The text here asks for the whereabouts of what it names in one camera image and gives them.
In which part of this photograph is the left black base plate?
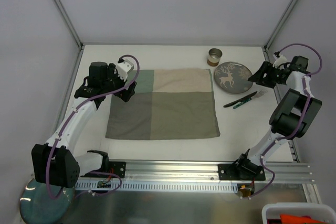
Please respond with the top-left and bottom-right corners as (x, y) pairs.
(83, 161), (127, 178)

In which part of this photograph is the aluminium mounting rail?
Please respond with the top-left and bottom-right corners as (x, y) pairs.
(120, 160), (316, 184)

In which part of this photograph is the black table knife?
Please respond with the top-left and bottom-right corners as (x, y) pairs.
(223, 91), (257, 108)

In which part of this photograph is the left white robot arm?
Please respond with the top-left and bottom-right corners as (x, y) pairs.
(31, 59), (136, 188)

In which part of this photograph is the grey reindeer plate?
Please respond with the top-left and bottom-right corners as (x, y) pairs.
(214, 61), (253, 94)

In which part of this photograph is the green handled fork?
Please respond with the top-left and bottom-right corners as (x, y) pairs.
(233, 90), (267, 109)

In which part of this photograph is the metal cup with cork base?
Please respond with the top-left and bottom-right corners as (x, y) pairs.
(207, 48), (223, 67)

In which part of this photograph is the orange item in bin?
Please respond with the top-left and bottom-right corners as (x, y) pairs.
(280, 214), (326, 224)

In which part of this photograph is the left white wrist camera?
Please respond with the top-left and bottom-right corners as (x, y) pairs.
(116, 59), (134, 82)

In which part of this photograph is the white plastic bin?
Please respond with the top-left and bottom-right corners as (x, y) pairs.
(261, 202), (335, 223)

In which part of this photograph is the white slotted cable duct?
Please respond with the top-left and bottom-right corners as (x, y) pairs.
(75, 179), (238, 194)

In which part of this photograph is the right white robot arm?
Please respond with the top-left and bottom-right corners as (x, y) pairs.
(234, 56), (322, 180)

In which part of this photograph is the green beige cloth placemat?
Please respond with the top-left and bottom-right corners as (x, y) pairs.
(106, 68), (220, 141)

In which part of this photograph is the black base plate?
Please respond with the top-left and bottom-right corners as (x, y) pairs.
(83, 161), (127, 178)
(218, 163), (266, 181)

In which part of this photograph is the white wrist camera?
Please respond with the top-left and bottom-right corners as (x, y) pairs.
(272, 51), (288, 68)
(116, 59), (134, 82)

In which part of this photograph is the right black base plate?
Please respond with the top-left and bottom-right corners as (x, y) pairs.
(218, 163), (266, 181)

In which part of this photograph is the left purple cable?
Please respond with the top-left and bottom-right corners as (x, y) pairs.
(46, 55), (140, 200)

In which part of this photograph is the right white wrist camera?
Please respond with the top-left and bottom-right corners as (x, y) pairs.
(272, 51), (288, 68)

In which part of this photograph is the teal round stool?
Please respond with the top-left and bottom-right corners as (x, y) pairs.
(19, 179), (75, 223)

